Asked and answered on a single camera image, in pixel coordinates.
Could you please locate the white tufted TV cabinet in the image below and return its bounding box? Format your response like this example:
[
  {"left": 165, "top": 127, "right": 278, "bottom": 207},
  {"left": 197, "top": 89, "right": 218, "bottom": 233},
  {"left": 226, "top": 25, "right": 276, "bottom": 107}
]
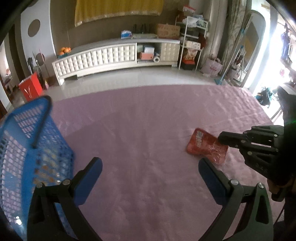
[{"left": 52, "top": 39, "right": 181, "bottom": 86}]

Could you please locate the person's right hand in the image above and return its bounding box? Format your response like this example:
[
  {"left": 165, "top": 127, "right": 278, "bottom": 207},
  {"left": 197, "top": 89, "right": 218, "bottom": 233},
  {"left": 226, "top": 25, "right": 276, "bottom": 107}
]
[{"left": 268, "top": 178, "right": 289, "bottom": 194}]

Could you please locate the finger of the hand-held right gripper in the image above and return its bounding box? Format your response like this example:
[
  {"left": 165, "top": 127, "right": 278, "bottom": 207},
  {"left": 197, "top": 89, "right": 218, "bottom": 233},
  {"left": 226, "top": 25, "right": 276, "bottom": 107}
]
[
  {"left": 228, "top": 139, "right": 284, "bottom": 156},
  {"left": 218, "top": 126, "right": 284, "bottom": 142}
]

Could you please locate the patterned curtain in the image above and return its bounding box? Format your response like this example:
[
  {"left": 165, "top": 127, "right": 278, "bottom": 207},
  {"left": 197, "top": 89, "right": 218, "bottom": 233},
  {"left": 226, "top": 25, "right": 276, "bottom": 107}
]
[{"left": 221, "top": 0, "right": 253, "bottom": 82}]

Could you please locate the white standing air conditioner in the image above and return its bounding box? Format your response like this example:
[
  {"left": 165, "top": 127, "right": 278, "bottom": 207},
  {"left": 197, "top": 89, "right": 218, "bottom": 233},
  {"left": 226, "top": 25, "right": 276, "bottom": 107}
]
[{"left": 203, "top": 0, "right": 228, "bottom": 73}]

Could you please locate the red snack packet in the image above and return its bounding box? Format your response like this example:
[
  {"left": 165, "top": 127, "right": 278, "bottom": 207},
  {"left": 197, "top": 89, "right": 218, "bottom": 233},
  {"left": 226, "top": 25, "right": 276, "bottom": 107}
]
[{"left": 186, "top": 128, "right": 229, "bottom": 166}]

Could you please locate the grey flat cushion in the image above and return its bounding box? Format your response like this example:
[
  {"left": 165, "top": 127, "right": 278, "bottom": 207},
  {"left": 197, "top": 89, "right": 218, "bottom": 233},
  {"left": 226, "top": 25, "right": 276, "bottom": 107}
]
[{"left": 132, "top": 33, "right": 158, "bottom": 39}]

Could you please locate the small round wall decoration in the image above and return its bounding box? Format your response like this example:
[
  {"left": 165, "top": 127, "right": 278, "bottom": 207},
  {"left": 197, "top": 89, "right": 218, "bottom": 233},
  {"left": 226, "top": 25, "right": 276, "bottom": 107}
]
[{"left": 27, "top": 19, "right": 41, "bottom": 37}]

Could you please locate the pink shopping bag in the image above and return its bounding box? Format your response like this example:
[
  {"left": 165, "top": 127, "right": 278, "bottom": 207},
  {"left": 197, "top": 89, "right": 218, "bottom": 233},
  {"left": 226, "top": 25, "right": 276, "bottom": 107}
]
[{"left": 200, "top": 58, "right": 223, "bottom": 77}]

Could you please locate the yellow cloth cover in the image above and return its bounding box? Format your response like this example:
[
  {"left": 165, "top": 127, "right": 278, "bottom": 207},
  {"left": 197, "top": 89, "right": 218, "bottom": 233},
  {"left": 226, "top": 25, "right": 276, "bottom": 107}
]
[{"left": 74, "top": 0, "right": 164, "bottom": 27}]

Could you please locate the blue plastic basket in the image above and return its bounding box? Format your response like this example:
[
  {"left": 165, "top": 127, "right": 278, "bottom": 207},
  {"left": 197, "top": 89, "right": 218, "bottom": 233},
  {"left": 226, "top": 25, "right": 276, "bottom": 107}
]
[{"left": 0, "top": 95, "right": 76, "bottom": 240}]

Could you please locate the brown cardboard box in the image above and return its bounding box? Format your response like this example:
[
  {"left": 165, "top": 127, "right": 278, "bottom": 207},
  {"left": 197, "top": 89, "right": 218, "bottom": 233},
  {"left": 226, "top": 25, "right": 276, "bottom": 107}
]
[{"left": 155, "top": 23, "right": 181, "bottom": 40}]

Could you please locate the blue and black bag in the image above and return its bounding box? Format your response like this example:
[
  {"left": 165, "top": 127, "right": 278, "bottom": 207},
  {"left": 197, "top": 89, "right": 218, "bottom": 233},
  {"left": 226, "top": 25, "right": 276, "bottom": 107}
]
[{"left": 254, "top": 87, "right": 276, "bottom": 108}]

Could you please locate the blue hanging garment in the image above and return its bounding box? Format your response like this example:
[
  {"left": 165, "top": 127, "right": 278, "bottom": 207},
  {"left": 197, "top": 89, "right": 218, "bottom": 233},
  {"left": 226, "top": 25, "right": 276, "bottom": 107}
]
[{"left": 280, "top": 32, "right": 291, "bottom": 59}]

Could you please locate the ironing board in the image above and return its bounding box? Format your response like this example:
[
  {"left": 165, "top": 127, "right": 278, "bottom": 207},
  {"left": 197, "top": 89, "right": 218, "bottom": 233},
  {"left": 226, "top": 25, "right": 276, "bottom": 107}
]
[{"left": 222, "top": 10, "right": 271, "bottom": 88}]

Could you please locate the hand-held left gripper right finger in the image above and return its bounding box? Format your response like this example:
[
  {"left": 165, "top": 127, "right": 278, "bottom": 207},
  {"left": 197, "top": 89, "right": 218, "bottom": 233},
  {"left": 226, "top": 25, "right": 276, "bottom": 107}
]
[{"left": 198, "top": 158, "right": 275, "bottom": 241}]

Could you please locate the white metal shelf rack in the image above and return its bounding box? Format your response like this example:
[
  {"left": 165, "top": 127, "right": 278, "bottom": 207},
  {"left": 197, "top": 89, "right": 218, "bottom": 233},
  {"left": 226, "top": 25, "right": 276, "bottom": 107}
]
[{"left": 174, "top": 16, "right": 209, "bottom": 70}]

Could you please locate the red paper bag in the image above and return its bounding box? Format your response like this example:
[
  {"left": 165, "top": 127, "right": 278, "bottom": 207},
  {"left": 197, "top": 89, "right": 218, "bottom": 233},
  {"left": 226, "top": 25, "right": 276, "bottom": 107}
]
[{"left": 18, "top": 73, "right": 44, "bottom": 101}]

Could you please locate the orange box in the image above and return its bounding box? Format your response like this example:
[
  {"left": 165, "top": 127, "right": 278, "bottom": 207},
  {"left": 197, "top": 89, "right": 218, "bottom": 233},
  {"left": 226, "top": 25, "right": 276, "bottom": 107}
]
[{"left": 138, "top": 52, "right": 154, "bottom": 61}]

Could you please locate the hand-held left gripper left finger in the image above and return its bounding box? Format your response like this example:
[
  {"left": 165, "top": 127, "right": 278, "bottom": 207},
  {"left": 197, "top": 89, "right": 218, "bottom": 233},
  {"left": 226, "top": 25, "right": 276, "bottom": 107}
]
[{"left": 26, "top": 157, "right": 103, "bottom": 241}]

